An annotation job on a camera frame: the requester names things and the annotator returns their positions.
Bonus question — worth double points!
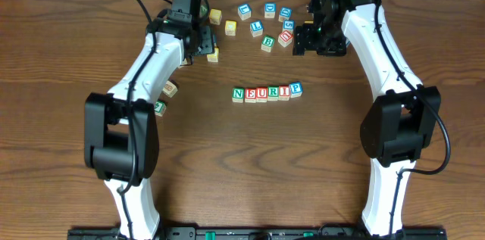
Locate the yellow S block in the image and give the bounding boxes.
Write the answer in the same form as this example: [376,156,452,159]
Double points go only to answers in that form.
[207,47,220,63]

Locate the blue P block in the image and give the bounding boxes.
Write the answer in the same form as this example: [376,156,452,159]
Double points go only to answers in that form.
[289,82,303,98]

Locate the red I block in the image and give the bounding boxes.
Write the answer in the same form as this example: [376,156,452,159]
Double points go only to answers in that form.
[278,86,291,101]

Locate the green N block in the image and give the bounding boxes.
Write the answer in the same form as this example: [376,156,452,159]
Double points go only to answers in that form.
[232,87,245,103]

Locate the green R block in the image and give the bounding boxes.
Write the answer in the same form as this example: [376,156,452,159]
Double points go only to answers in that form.
[268,86,280,101]

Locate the red E block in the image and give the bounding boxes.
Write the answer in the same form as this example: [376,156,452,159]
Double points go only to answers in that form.
[244,88,257,103]

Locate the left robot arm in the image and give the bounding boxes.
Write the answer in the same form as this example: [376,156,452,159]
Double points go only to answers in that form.
[84,19,216,239]

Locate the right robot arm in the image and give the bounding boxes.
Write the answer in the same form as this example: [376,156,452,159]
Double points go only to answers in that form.
[293,0,446,239]

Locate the red upside-down U block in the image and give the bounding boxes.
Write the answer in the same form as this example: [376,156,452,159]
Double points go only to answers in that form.
[278,30,293,48]

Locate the blue 5 block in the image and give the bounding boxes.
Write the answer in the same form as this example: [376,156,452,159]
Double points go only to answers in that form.
[282,20,295,34]

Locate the yellow block top row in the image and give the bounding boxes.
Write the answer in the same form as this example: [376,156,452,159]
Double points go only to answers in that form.
[209,8,222,25]

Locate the yellow Q block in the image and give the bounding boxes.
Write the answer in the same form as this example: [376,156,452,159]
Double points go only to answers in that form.
[224,20,237,36]

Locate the green Z block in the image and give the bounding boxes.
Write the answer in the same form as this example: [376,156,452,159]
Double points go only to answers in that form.
[199,5,210,20]

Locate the blue D block tilted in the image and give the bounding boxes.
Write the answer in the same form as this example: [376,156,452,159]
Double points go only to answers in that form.
[278,7,292,22]

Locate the green B block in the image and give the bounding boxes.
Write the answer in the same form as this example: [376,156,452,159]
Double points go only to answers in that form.
[261,36,275,52]

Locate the blue D block upright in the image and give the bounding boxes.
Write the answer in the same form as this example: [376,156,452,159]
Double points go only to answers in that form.
[264,3,276,18]

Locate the blue L block top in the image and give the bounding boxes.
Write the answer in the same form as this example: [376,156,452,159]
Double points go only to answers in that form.
[238,4,252,20]

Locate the blue l block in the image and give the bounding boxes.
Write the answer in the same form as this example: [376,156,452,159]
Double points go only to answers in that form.
[238,4,252,20]
[250,20,264,37]

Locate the blue L block lower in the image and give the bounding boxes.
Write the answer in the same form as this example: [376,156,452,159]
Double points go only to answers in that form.
[250,20,264,37]

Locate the pineapple picture block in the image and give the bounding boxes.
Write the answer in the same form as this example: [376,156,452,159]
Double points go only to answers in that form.
[162,80,178,98]

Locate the green 4 block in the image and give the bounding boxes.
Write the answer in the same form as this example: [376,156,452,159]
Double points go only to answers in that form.
[154,101,167,117]

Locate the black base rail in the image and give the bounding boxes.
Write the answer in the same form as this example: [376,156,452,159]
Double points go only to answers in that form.
[67,226,448,240]

